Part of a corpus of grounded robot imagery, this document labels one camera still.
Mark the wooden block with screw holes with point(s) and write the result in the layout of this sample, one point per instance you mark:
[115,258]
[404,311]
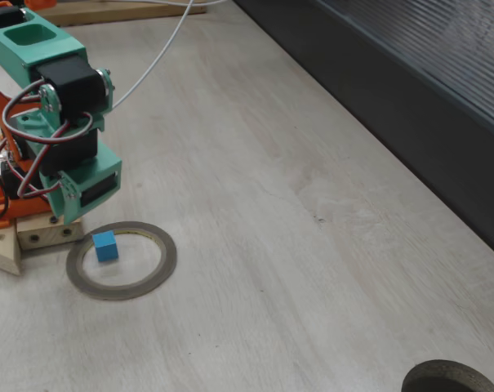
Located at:
[46,234]

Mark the triangular wooden wedge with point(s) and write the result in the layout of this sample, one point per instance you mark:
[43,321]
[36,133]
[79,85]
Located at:
[1,253]

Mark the light wooden plank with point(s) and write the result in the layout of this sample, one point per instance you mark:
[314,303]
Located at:
[120,14]

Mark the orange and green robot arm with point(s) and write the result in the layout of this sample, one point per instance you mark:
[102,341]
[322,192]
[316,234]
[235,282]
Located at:
[69,41]

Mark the blue cube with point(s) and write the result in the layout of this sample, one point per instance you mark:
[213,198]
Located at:
[105,247]

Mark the ribbed translucent desk partition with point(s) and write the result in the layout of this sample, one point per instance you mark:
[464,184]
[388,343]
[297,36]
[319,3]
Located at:
[393,102]

